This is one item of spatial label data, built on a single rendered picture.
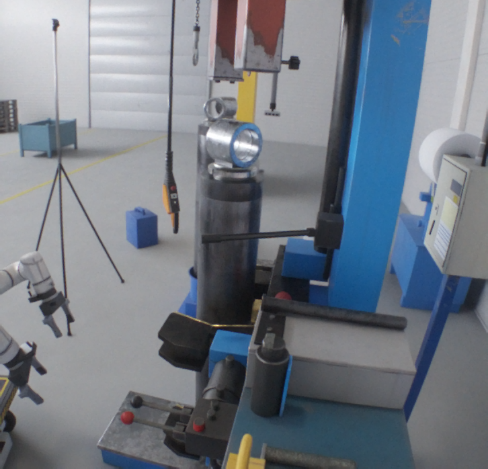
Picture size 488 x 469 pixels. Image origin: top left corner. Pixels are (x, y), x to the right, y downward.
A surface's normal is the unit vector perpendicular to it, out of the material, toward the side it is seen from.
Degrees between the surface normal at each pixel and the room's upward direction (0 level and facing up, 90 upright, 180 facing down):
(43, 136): 90
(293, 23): 90
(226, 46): 90
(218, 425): 0
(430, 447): 0
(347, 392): 90
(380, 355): 0
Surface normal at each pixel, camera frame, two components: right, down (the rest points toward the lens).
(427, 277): -0.20, 0.34
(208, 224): -0.64, 0.24
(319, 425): 0.06, -0.93
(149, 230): 0.61, 0.32
